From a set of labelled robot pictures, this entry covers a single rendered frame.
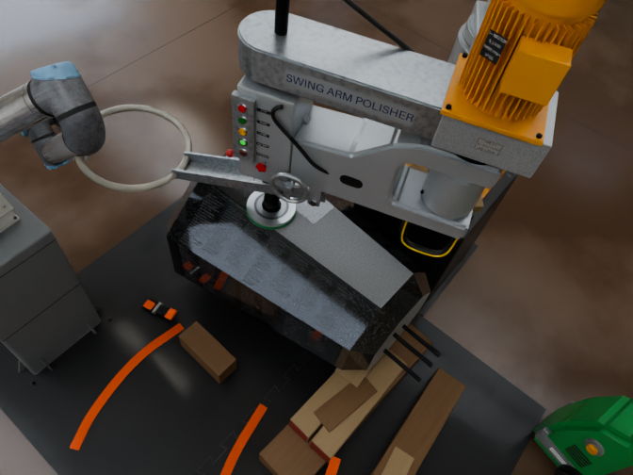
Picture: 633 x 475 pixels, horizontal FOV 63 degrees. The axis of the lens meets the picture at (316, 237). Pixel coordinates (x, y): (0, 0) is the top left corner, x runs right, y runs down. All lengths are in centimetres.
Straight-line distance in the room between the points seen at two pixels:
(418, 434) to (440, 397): 22
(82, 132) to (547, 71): 122
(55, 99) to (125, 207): 183
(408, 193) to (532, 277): 175
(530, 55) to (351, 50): 55
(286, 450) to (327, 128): 147
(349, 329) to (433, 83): 103
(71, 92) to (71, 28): 320
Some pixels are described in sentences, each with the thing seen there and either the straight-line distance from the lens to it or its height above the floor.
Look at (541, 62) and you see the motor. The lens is 132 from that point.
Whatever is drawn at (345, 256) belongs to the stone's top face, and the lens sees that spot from 216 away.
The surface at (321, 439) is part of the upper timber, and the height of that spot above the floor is 25.
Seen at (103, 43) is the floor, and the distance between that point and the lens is 460.
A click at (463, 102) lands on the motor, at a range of 151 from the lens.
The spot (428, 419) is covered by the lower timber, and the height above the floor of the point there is 13.
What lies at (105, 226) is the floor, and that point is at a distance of 333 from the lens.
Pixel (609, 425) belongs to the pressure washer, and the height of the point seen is 54.
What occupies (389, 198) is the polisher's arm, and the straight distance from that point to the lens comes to 182.
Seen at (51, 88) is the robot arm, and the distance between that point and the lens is 163.
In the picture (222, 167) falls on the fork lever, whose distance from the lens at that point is 226.
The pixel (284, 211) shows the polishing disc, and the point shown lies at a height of 85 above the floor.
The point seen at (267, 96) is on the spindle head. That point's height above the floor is 154.
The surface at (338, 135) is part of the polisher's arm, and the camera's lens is 178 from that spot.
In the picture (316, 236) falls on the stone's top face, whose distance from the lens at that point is 220.
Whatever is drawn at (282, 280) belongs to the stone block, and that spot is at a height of 71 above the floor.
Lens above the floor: 262
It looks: 55 degrees down
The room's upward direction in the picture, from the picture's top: 11 degrees clockwise
